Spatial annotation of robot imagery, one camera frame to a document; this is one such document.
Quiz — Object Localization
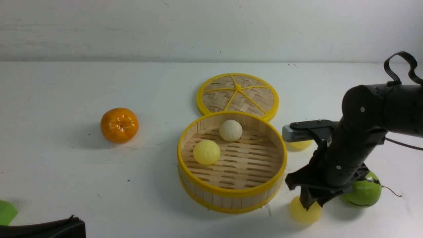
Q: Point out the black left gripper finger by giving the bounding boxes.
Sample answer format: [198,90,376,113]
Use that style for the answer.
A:
[0,215,86,238]

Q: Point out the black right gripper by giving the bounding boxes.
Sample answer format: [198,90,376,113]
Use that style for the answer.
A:
[285,145,370,211]

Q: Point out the yellow bun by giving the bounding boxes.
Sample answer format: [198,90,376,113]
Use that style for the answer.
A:
[289,140,314,150]
[289,196,322,225]
[193,140,220,165]

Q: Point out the white cream bun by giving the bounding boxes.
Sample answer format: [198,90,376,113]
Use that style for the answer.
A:
[219,120,243,142]

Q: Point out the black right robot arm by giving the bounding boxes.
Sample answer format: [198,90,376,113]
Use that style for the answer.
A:
[283,84,423,209]

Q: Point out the yellow-rimmed bamboo steamer tray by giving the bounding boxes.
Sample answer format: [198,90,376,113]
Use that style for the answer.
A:
[177,111,288,214]

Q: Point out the yellow-rimmed woven steamer lid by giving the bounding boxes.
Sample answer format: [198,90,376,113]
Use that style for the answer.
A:
[195,73,280,121]

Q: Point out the green toy watermelon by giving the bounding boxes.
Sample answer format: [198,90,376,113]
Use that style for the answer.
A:
[340,171,402,209]

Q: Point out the green foam block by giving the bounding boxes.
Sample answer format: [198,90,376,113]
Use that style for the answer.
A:
[0,200,18,226]

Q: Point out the orange toy tangerine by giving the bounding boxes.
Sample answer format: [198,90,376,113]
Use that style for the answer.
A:
[100,107,139,143]

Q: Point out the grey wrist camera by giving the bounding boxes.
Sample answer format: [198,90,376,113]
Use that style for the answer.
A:
[282,120,340,146]

